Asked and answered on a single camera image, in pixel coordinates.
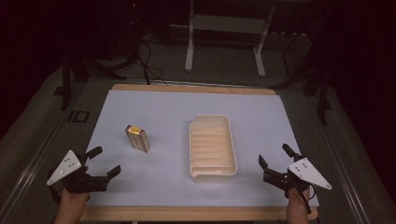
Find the silver battery pack yellow label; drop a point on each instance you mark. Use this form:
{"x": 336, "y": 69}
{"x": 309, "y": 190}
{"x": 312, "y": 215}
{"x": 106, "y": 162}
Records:
{"x": 137, "y": 138}

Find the pale blue table mat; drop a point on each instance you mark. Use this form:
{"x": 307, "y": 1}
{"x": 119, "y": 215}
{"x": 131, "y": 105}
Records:
{"x": 174, "y": 174}

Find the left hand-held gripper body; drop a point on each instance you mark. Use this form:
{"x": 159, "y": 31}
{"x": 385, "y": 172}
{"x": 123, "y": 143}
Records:
{"x": 74, "y": 174}

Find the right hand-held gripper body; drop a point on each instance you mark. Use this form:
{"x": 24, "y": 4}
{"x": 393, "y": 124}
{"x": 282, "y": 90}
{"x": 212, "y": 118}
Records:
{"x": 295, "y": 175}

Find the white metal stand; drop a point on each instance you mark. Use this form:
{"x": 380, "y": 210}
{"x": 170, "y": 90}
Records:
{"x": 226, "y": 34}

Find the person's left hand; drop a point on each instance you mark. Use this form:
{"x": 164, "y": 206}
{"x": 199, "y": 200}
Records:
{"x": 74, "y": 197}

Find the white ribbed plastic tray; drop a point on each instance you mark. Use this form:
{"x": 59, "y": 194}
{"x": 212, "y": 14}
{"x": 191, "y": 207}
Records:
{"x": 212, "y": 148}

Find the person's right hand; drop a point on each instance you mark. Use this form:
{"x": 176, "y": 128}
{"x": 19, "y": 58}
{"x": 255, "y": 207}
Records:
{"x": 297, "y": 199}

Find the black tripod stand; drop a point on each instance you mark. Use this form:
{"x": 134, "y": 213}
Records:
{"x": 82, "y": 67}
{"x": 311, "y": 77}

